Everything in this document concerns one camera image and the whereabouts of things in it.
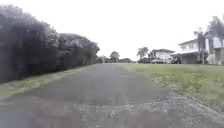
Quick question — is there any round distant tree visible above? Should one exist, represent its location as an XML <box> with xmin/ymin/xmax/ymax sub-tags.
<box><xmin>109</xmin><ymin>50</ymin><xmax>121</xmax><ymax>64</ymax></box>

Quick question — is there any palm tree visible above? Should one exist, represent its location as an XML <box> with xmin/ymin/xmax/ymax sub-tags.
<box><xmin>193</xmin><ymin>27</ymin><xmax>208</xmax><ymax>65</ymax></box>

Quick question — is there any tall dark hedge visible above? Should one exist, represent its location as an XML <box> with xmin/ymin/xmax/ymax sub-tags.
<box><xmin>0</xmin><ymin>4</ymin><xmax>101</xmax><ymax>84</ymax></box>

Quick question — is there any large white house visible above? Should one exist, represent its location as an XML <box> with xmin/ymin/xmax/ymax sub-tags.
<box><xmin>178</xmin><ymin>34</ymin><xmax>224</xmax><ymax>66</ymax></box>

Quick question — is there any small tree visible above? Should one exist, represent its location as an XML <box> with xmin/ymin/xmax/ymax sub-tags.
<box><xmin>136</xmin><ymin>46</ymin><xmax>151</xmax><ymax>64</ymax></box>

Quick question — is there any narrow grass strip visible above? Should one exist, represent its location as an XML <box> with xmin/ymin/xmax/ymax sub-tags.
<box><xmin>0</xmin><ymin>65</ymin><xmax>92</xmax><ymax>102</ymax></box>

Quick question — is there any grey asphalt road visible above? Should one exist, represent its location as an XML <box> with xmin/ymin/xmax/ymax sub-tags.
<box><xmin>0</xmin><ymin>63</ymin><xmax>224</xmax><ymax>128</ymax></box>

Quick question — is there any wide grass lawn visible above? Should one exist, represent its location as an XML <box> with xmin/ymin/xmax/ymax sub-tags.
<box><xmin>121</xmin><ymin>63</ymin><xmax>224</xmax><ymax>113</ymax></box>

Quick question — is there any dark vehicle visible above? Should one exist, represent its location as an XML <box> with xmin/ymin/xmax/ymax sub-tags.
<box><xmin>170</xmin><ymin>56</ymin><xmax>182</xmax><ymax>65</ymax></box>

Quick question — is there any small white house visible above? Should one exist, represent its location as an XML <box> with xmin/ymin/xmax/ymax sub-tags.
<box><xmin>149</xmin><ymin>48</ymin><xmax>176</xmax><ymax>65</ymax></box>

